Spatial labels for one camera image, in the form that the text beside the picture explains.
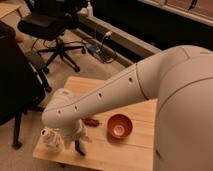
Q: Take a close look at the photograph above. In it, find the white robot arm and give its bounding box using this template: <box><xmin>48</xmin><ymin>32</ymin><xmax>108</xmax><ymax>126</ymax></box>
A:
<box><xmin>42</xmin><ymin>45</ymin><xmax>213</xmax><ymax>171</ymax></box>

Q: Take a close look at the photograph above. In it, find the wooden table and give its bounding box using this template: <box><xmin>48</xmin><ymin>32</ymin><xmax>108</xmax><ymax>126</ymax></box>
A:
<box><xmin>33</xmin><ymin>77</ymin><xmax>156</xmax><ymax>171</ymax></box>

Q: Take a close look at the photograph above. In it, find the red sausage-shaped object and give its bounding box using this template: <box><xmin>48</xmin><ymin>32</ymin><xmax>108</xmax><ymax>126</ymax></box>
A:
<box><xmin>83</xmin><ymin>118</ymin><xmax>100</xmax><ymax>127</ymax></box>

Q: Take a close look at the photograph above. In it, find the black office chair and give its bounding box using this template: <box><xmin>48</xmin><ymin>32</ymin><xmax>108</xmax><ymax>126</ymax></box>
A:
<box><xmin>18</xmin><ymin>0</ymin><xmax>87</xmax><ymax>73</ymax></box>

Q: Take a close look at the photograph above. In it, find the black eraser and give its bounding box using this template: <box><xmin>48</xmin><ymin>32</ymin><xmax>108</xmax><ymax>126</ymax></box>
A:
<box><xmin>75</xmin><ymin>140</ymin><xmax>86</xmax><ymax>156</ymax></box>

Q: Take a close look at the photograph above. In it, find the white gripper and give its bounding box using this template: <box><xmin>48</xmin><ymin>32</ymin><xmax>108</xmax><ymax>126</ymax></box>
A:
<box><xmin>61</xmin><ymin>121</ymin><xmax>90</xmax><ymax>148</ymax></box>

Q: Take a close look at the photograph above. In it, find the white power adapter with cable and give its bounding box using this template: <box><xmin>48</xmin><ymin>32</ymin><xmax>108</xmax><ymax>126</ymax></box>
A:
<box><xmin>95</xmin><ymin>31</ymin><xmax>112</xmax><ymax>54</ymax></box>

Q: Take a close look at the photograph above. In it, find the red bowl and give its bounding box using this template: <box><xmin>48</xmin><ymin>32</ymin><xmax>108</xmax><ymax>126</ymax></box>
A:
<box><xmin>107</xmin><ymin>114</ymin><xmax>133</xmax><ymax>139</ymax></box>

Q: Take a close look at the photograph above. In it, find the dark device on floor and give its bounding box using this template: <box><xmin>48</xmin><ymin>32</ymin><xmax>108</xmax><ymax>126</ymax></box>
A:
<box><xmin>87</xmin><ymin>44</ymin><xmax>100</xmax><ymax>55</ymax></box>

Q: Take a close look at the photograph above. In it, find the black chair at left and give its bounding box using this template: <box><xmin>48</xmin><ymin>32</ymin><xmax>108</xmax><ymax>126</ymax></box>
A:
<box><xmin>0</xmin><ymin>20</ymin><xmax>52</xmax><ymax>149</ymax></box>

